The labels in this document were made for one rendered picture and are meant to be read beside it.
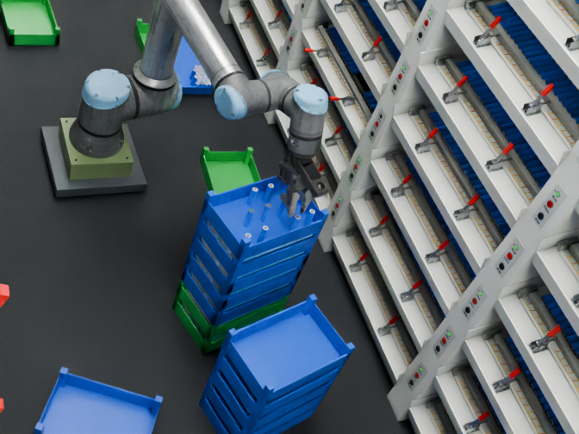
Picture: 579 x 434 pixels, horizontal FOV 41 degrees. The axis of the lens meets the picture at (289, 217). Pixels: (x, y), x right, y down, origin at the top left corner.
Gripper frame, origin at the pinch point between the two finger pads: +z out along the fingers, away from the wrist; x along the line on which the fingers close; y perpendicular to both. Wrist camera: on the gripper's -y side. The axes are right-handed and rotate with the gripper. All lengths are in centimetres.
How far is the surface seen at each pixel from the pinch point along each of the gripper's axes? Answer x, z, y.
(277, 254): 5.7, 12.6, -0.3
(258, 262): 12.7, 12.8, -0.2
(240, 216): 11.2, 4.9, 11.7
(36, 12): -2, 8, 183
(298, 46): -66, -7, 83
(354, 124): -50, -1, 31
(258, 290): 7.5, 28.8, 4.2
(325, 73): -57, -8, 57
